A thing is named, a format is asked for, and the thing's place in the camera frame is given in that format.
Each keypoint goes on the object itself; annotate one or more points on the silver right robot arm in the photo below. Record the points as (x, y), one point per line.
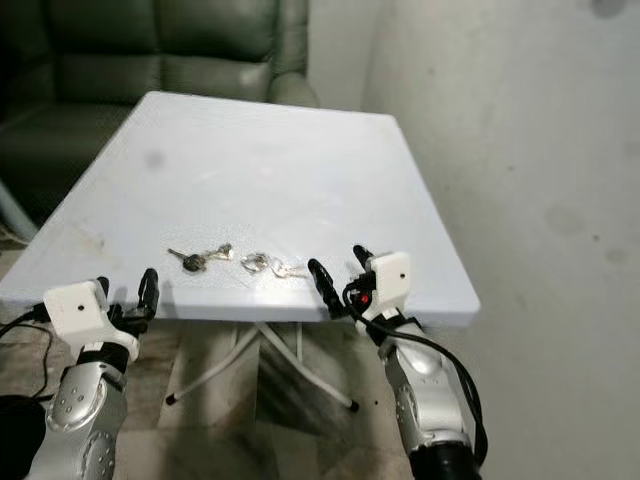
(435, 400)

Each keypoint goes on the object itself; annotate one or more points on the white folding table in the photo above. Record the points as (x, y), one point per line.
(260, 170)

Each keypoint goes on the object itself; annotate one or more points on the dark green leather sofa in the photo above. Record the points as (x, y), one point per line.
(160, 60)

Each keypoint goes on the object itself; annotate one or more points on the grey metal pole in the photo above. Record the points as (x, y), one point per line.
(15, 212)

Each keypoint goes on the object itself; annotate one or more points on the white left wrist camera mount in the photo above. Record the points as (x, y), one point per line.
(75, 308)

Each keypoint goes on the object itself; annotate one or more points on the black-headed key bunch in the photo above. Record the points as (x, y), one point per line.
(195, 262)

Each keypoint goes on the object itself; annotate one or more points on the black round object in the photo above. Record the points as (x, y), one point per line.
(20, 440)

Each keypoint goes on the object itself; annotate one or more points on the white metal table leg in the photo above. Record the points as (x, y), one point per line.
(210, 362)
(315, 372)

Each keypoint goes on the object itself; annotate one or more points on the silver key bunch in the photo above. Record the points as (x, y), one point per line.
(257, 263)

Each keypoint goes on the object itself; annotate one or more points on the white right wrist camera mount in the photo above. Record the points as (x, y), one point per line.
(395, 278)

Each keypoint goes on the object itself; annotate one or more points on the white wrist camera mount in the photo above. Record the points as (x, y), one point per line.
(395, 278)
(75, 308)

